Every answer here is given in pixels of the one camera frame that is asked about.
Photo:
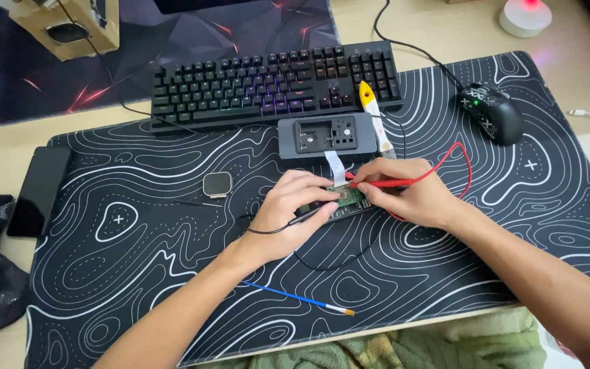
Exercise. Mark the person's left hand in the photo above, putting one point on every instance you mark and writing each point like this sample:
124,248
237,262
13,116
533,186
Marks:
274,220

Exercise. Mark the person's right hand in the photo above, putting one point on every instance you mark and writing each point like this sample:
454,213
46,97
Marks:
418,197

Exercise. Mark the red test probe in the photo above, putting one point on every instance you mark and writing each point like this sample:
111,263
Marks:
392,182

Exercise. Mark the black test probe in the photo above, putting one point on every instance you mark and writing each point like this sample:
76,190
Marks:
305,217

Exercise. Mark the green circuit board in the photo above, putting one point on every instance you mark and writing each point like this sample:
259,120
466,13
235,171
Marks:
347,198

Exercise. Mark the silver smartwatch body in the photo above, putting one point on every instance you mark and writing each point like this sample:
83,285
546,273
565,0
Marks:
217,185

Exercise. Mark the thin black tweezers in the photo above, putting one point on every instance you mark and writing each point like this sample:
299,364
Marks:
197,203

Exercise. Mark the blue paintbrush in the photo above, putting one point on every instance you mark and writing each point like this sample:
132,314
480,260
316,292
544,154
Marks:
295,297

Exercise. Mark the grey box device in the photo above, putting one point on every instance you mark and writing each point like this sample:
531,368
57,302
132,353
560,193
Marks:
287,138

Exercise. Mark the yellow and white tool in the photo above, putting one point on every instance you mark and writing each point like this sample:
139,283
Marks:
374,112

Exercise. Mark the black patterned computer mouse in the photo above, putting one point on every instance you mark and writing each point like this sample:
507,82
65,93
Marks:
494,115

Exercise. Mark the black contour line desk mat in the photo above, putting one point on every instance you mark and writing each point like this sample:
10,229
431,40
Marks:
146,241

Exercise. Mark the black backlit keyboard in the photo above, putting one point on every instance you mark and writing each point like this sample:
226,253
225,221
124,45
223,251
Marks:
254,87

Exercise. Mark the green blanket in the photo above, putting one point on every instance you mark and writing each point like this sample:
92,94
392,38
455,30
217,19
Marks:
428,343

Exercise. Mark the white round lamp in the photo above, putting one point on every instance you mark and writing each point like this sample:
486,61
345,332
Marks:
523,20

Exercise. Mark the black monitor base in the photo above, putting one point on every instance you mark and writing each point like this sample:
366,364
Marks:
197,5

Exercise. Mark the black phone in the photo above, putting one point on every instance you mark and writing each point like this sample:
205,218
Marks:
39,192

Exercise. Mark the cardboard box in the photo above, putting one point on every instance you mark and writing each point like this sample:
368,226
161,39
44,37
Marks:
69,25

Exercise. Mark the dark desk mat red streaks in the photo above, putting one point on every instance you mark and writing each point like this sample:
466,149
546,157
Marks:
28,71

